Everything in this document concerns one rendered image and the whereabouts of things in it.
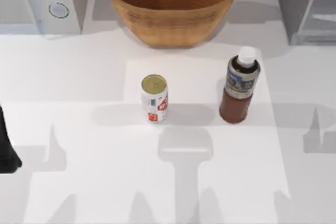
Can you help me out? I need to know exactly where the red and white can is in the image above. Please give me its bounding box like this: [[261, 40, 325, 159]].
[[140, 74, 170, 124]]

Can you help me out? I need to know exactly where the brown bottle with white cap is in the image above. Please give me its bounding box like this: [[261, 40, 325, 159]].
[[219, 46, 261, 124]]

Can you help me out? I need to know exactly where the brown woven basket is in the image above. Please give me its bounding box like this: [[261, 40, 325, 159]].
[[106, 0, 239, 48]]

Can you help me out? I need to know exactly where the round microwave knob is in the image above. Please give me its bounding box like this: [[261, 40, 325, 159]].
[[48, 2, 70, 19]]

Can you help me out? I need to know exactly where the pale microwave oven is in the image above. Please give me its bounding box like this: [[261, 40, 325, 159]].
[[0, 0, 95, 35]]

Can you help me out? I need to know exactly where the grey cabinet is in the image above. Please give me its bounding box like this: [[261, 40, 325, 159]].
[[271, 0, 336, 47]]

